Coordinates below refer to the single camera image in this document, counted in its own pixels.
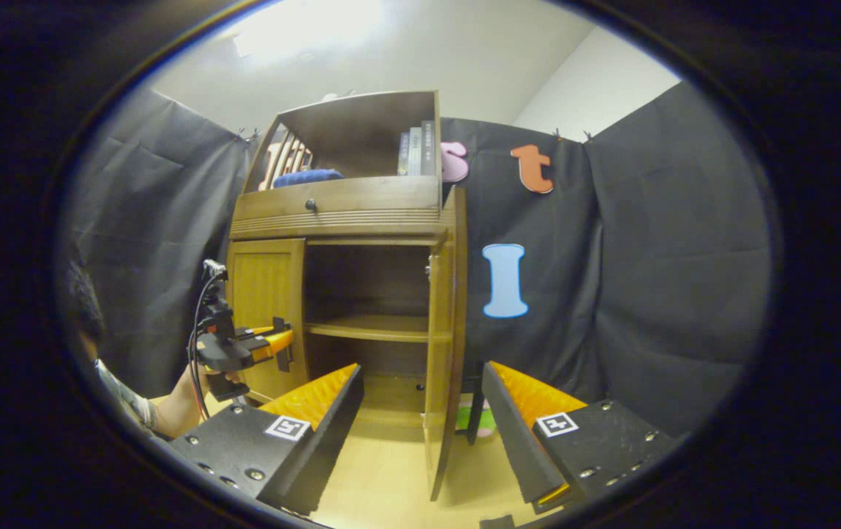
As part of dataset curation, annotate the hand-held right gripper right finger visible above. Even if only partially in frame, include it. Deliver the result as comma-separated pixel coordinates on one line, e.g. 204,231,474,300
480,360,678,515

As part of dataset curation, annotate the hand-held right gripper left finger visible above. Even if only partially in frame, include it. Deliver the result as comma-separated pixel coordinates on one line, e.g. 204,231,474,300
169,364,366,517

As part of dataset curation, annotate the wooden cabinet door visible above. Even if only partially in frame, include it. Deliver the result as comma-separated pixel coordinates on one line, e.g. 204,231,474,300
228,237,311,403
422,185,485,503

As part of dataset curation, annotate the wooden double-door shoe cabinet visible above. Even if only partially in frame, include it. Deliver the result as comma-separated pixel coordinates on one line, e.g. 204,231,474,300
225,90,458,442

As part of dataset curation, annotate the inner wooden cabinet shelf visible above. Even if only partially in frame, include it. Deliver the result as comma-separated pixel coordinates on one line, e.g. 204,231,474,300
306,314,432,344

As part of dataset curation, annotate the blue folded towel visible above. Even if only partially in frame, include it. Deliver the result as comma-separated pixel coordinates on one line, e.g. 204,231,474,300
272,168,345,189

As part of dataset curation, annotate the wooden drawer with black knob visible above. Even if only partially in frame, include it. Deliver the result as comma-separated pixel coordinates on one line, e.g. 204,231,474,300
229,175,441,240

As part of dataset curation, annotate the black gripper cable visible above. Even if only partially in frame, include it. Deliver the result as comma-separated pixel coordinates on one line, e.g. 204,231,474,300
187,268,217,421

